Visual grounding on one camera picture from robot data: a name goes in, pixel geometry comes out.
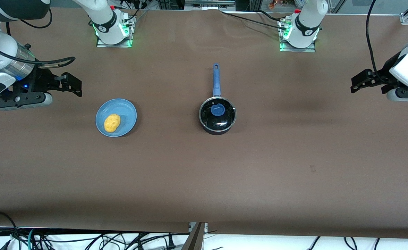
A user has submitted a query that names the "yellow potato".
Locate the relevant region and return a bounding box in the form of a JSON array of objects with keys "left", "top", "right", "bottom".
[{"left": 104, "top": 114, "right": 121, "bottom": 133}]

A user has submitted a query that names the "glass lid blue knob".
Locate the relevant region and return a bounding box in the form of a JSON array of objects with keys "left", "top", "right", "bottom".
[{"left": 200, "top": 97, "right": 236, "bottom": 133}]

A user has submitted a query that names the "blue round plate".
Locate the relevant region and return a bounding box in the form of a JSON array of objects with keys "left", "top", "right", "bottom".
[{"left": 95, "top": 99, "right": 137, "bottom": 138}]

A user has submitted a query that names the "brown table cover sheet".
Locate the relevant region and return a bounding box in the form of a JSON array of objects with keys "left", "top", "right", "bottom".
[{"left": 0, "top": 6, "right": 408, "bottom": 240}]

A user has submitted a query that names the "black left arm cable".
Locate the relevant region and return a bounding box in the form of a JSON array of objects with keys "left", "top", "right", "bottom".
[{"left": 365, "top": 0, "right": 385, "bottom": 84}]

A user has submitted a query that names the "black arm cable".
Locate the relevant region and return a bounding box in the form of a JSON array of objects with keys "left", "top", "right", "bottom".
[
  {"left": 365, "top": 0, "right": 385, "bottom": 84},
  {"left": 0, "top": 0, "right": 76, "bottom": 67}
]

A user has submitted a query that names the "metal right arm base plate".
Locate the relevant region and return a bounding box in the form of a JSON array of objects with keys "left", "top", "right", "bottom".
[{"left": 96, "top": 10, "right": 134, "bottom": 48}]

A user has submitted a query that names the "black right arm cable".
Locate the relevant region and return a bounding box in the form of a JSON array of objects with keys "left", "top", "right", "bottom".
[{"left": 0, "top": 0, "right": 76, "bottom": 67}]

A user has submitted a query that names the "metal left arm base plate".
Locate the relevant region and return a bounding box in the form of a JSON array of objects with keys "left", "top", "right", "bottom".
[{"left": 279, "top": 17, "right": 316, "bottom": 53}]

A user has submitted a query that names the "black base cable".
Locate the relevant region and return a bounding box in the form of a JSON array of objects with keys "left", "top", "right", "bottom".
[
  {"left": 221, "top": 9, "right": 288, "bottom": 31},
  {"left": 112, "top": 0, "right": 150, "bottom": 22}
]

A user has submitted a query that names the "black floor cable loop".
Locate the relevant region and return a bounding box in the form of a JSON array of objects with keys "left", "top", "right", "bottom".
[{"left": 0, "top": 210, "right": 21, "bottom": 250}]

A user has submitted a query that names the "black pot blue handle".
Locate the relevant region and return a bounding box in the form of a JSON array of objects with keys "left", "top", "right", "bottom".
[{"left": 198, "top": 63, "right": 237, "bottom": 135}]

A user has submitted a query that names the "aluminium frame crossbar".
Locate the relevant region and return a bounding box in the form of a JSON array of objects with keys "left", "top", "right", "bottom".
[{"left": 184, "top": 0, "right": 236, "bottom": 11}]

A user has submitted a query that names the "aluminium profile bracket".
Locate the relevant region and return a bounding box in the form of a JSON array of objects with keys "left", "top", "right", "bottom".
[{"left": 188, "top": 222, "right": 209, "bottom": 250}]

